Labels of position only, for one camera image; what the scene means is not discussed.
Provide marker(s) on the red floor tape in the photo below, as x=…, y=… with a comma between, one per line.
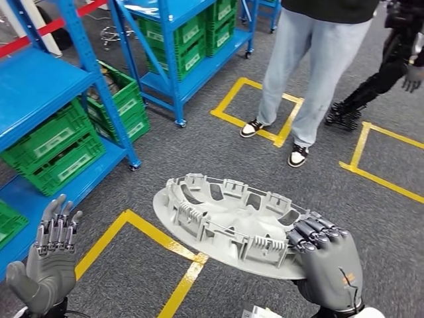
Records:
x=13, y=46

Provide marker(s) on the grey plastic wheel hubcap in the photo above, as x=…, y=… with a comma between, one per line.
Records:
x=231, y=215

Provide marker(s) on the black object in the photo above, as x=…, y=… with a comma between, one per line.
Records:
x=59, y=37

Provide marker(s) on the green plastic crate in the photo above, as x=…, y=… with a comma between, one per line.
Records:
x=212, y=11
x=213, y=41
x=39, y=180
x=11, y=221
x=146, y=127
x=19, y=153
x=126, y=87
x=158, y=30
x=172, y=66

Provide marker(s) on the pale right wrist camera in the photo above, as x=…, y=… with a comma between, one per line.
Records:
x=258, y=314

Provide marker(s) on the blue metal shelf rack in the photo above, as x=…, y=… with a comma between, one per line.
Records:
x=33, y=83

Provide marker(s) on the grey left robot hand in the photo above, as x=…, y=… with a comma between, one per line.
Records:
x=50, y=272

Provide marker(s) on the yellow floor tape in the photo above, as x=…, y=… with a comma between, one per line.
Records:
x=222, y=117
x=149, y=228
x=381, y=182

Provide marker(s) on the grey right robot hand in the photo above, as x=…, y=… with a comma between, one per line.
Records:
x=331, y=272

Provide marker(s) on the chrome stool base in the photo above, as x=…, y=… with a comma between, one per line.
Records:
x=112, y=33

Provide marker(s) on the black humanoid robot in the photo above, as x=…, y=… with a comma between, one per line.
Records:
x=391, y=70

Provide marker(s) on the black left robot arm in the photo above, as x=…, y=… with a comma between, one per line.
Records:
x=50, y=309

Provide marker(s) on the white desk panel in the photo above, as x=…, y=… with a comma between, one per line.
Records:
x=39, y=26

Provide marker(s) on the person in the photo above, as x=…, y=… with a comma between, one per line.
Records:
x=331, y=52

